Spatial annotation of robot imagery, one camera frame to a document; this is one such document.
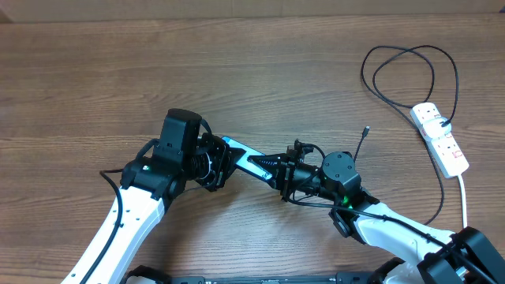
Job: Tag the white charger adapter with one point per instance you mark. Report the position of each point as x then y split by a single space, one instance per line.
435 128

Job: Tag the white power strip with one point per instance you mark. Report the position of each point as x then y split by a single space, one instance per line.
448 155

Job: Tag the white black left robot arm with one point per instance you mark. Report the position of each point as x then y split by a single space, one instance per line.
186 150

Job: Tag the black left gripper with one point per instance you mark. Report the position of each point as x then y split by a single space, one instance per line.
225 157

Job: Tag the Samsung Galaxy smartphone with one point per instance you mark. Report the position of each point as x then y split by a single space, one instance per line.
244 164

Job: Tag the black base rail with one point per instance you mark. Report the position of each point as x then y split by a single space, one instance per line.
149 275

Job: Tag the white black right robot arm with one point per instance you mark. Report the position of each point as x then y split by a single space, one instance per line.
423 253

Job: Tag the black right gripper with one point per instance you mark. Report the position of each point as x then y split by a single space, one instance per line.
282 170

